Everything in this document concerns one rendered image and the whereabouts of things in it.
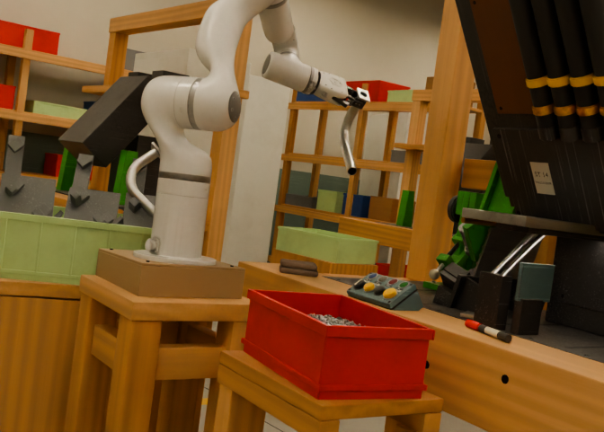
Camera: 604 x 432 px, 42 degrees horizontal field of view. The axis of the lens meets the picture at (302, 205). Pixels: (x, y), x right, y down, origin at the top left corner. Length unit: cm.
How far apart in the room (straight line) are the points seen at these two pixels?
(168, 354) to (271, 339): 36
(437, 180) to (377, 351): 119
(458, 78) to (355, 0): 845
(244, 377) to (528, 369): 49
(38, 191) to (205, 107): 79
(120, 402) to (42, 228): 61
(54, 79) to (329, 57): 371
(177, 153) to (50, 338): 65
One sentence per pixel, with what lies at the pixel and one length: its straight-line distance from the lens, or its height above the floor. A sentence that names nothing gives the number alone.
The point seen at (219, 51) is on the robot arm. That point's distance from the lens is 185.
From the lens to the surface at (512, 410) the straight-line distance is 141.
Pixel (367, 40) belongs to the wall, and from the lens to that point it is 1097.
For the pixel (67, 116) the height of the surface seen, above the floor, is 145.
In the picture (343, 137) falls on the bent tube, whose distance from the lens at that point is 248.
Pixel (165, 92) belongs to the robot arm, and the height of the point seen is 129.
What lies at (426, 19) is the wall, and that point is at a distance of 1180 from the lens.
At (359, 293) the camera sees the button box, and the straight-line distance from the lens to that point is 171.
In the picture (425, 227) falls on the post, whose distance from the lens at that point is 244.
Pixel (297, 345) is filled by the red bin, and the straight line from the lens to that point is 133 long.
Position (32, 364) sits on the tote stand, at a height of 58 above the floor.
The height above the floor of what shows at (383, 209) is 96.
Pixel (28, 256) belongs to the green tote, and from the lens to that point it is 214.
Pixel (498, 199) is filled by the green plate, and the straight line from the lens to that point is 176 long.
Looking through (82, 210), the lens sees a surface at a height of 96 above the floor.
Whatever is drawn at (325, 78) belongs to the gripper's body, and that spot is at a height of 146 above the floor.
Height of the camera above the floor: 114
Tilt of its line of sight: 2 degrees down
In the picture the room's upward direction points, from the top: 8 degrees clockwise
